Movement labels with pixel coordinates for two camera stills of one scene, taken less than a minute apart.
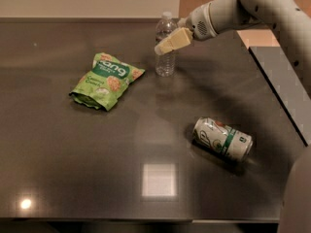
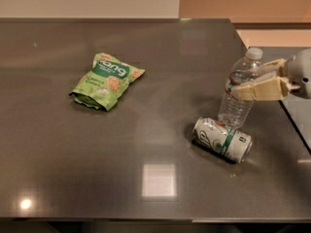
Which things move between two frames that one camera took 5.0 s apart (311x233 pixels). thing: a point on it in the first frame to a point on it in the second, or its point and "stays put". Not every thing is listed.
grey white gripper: (198, 23) to (301, 71)
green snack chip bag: (103, 84) stays put
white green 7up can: (223, 139) stays put
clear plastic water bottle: (165, 63) to (232, 113)
